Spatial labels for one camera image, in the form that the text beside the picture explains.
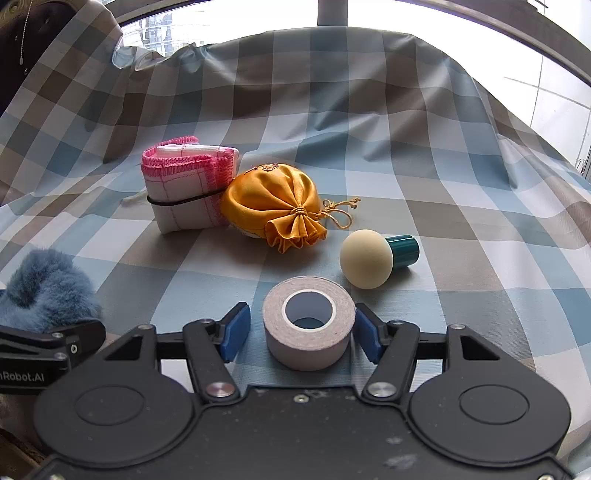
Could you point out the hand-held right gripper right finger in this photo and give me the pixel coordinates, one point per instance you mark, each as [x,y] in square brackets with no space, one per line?
[369,334]

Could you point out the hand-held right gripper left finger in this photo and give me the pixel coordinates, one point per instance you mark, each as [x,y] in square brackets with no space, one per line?
[234,332]

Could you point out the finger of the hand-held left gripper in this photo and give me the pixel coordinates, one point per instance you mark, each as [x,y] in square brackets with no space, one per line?
[69,344]

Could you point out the blue fluffy plush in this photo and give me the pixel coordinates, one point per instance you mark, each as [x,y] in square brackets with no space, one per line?
[46,286]

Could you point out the beige tape roll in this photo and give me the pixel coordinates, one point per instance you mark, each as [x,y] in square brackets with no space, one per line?
[304,341]

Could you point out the pink-edged white cloth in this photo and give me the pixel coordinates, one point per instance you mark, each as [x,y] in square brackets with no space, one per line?
[184,184]

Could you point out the blue beige checked tablecloth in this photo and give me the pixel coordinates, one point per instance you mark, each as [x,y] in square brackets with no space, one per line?
[369,138]

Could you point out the dark upholstered chair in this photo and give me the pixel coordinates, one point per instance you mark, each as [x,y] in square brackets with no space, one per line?
[46,27]

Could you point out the dark window frame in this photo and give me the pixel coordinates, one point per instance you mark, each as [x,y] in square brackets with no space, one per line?
[332,11]

